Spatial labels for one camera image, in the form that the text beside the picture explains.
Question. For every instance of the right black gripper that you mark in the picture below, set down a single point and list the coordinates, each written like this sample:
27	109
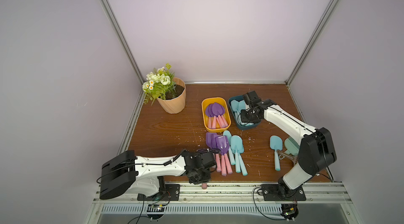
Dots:
248	116

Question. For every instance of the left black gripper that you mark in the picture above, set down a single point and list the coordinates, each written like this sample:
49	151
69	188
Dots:
208	177

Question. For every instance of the teal shovel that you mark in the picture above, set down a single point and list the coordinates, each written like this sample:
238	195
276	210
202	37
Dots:
241	106
242	164
231	156
276	144
234	104
236	144

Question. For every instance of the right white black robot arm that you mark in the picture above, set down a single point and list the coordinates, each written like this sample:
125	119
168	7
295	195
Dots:
316	147

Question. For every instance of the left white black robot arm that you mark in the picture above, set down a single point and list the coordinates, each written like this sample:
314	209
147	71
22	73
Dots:
145	175

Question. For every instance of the yellow storage box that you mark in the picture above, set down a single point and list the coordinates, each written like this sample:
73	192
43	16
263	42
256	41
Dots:
218	100

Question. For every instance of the brown slotted scoop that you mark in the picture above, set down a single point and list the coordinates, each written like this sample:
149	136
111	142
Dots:
282	155

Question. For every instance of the terracotta flower pot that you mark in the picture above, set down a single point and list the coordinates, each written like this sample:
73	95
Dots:
176	105

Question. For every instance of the white flowers green plant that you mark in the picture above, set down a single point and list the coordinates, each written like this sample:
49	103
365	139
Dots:
159	84

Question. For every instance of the aluminium front rail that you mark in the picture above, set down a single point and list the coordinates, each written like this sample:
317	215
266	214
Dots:
242	192

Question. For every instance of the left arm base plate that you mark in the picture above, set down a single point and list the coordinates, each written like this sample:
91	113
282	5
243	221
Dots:
167	191

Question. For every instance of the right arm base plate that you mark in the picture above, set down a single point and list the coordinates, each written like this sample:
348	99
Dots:
278	192

